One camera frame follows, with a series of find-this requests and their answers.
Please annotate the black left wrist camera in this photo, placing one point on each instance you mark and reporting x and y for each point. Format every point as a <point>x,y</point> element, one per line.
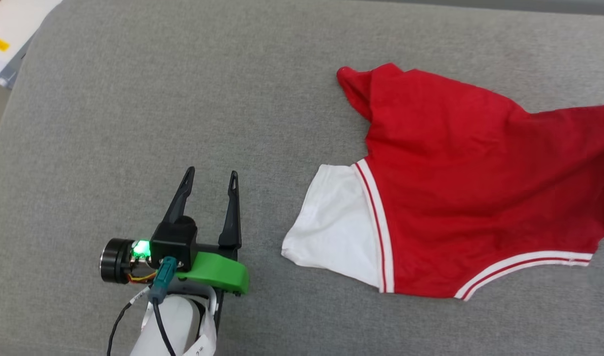
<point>173,242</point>

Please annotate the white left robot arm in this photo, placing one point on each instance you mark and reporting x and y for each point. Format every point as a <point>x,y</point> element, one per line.
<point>171,326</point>

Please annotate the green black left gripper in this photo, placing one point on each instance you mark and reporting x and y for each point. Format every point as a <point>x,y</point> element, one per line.
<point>218,272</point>

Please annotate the red white basketball jersey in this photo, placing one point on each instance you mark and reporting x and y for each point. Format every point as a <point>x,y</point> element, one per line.
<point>455,198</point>

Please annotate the grey fabric sofa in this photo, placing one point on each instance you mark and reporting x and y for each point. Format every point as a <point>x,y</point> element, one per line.
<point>134,99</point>

